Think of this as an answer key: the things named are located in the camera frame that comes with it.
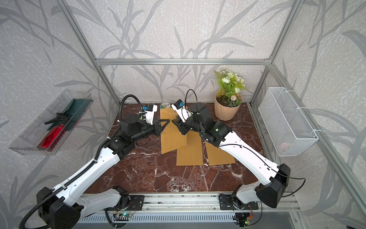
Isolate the kraft file bag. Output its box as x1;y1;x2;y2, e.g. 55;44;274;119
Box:
176;131;203;166
205;142;235;166
160;108;187;154

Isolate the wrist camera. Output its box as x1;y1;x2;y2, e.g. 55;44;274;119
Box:
140;104;158;125
172;99;192;122

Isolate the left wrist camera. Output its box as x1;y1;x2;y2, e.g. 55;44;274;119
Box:
140;104;158;125

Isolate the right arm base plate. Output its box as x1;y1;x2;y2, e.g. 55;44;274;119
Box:
218;194;259;210

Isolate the green dustpan scoop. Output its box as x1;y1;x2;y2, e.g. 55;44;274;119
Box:
44;99;93;131

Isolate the small labelled tin can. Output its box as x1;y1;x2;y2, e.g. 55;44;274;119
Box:
160;103;171;109

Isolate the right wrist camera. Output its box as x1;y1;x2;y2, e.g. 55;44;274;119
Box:
172;99;192;122

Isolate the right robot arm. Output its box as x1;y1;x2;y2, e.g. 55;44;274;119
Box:
172;100;292;210

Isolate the clear plastic wall bin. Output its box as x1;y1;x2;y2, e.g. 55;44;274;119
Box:
9;90;92;156

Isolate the white wire mesh basket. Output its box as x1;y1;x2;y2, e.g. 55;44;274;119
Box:
258;87;319;157

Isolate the left circuit board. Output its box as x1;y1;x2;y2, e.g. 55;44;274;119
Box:
112;211;136;222

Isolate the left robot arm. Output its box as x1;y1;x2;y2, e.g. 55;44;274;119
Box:
19;114;170;229

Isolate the aluminium front rail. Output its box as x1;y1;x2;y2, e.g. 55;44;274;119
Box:
58;192;301;215

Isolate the peach flower pot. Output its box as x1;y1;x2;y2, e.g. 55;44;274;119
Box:
214;92;243;121

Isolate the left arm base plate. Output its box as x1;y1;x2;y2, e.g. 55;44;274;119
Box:
107;195;144;211

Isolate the right circuit board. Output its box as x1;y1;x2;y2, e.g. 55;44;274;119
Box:
233;212;253;229

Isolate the green artificial plant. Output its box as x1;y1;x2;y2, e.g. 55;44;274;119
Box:
214;68;247;107

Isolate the circuit board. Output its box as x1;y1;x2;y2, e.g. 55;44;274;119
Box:
112;211;136;222
233;212;253;229

